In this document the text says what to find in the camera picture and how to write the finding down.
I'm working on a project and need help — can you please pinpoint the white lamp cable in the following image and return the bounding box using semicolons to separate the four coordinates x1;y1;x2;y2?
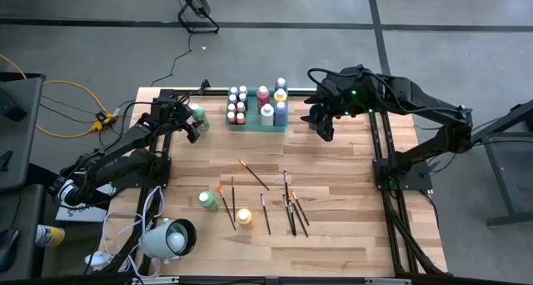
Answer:
101;185;167;280

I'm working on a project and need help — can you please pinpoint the black metal table frame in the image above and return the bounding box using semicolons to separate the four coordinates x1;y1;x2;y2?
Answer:
85;88;449;285

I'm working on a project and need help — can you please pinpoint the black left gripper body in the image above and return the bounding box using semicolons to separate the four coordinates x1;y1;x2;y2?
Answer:
160;99;193;130

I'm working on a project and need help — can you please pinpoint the black floor cable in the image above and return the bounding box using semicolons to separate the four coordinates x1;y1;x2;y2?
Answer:
40;94;100;117
38;103;96;125

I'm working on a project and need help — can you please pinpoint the white printed cardboard box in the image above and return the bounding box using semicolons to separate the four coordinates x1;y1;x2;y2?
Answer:
55;201;110;223

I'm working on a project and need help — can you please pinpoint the black desk frame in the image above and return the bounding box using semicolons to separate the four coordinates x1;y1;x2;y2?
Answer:
457;99;533;228

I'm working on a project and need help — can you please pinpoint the translucent green plastic bin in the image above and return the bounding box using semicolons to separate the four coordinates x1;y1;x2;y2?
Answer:
226;86;289;133

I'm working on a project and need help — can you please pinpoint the grey desk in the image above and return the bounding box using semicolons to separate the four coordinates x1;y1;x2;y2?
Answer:
0;72;46;193
0;183;45;280

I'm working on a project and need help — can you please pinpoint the large bright yellow paint bottle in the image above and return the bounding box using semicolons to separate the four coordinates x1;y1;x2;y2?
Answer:
236;208;254;230

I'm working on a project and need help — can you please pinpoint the large white paint bottle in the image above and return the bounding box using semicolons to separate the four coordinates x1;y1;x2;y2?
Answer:
260;102;276;127

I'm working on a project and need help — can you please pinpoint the large green paint bottle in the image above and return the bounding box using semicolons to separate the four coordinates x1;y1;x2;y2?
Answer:
197;191;220;213
190;103;211;133

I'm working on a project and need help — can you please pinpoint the large purple paint bottle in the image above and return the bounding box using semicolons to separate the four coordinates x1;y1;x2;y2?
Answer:
273;100;289;128

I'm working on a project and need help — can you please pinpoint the large pink-red paint bottle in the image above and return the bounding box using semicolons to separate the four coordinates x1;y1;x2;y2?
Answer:
256;85;271;114

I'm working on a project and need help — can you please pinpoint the white and yellow can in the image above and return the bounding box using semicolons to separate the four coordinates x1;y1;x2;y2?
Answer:
35;224;67;248

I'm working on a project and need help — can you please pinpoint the silver metal bracket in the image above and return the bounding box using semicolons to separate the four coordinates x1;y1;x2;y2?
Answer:
364;277;412;285
132;276;181;285

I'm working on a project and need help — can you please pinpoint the dark green cup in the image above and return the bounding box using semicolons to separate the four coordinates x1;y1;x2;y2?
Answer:
308;103;330;132

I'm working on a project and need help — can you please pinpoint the black metal beam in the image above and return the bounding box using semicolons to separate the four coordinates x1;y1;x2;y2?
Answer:
27;162;59;187

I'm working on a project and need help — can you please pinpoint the orange-bristle paintbrush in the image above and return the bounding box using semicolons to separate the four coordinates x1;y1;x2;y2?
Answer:
216;185;237;232

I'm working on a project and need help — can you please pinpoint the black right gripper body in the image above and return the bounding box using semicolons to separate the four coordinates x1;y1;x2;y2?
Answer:
311;88;351;122

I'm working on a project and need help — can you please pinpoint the brown-handled paintbrush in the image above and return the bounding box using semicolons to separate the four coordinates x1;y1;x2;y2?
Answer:
239;158;271;192

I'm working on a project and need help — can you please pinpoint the yellow extension cable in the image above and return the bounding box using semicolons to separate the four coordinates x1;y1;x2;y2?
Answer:
0;53;110;139

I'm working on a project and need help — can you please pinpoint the pale green desk lamp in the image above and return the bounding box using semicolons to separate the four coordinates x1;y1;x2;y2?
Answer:
140;217;198;261

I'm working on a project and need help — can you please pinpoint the black floor fan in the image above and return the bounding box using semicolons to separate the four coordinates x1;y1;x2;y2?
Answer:
168;0;221;35

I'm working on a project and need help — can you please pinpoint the black computer mouse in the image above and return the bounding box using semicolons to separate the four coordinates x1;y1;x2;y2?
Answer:
0;228;21;273

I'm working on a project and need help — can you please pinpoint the black device on desk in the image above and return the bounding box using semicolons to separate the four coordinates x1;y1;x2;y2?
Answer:
0;87;28;123

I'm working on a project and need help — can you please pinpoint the white round lamp base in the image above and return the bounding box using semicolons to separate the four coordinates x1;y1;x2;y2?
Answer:
84;250;112;270

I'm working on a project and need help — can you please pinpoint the yellow power strip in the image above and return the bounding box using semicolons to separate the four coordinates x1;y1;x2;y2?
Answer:
92;111;120;133

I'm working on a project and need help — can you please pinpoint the black fan cable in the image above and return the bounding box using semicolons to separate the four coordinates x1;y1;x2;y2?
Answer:
150;31;193;88

